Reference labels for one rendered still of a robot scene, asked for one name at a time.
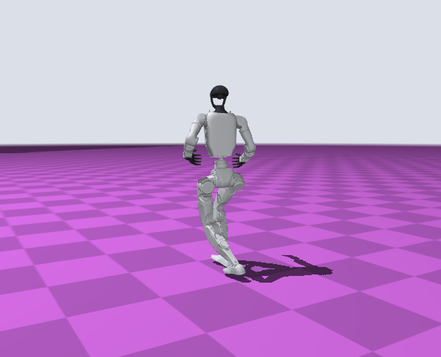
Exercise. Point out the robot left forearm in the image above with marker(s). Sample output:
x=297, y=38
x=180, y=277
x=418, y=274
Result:
x=188, y=150

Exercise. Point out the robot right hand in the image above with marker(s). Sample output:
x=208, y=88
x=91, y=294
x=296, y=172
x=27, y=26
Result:
x=239, y=163

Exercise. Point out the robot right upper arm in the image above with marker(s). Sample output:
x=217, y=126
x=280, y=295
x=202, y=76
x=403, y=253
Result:
x=242, y=125

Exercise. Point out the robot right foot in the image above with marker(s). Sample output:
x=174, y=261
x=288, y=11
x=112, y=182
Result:
x=220, y=259

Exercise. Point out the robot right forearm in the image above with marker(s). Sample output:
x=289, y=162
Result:
x=246, y=156

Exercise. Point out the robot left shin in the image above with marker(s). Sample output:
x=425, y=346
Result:
x=220, y=244

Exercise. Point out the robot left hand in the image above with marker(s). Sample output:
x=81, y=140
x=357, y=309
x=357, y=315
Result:
x=192, y=161

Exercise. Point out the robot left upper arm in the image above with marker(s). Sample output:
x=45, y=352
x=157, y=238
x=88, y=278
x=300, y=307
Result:
x=198, y=122

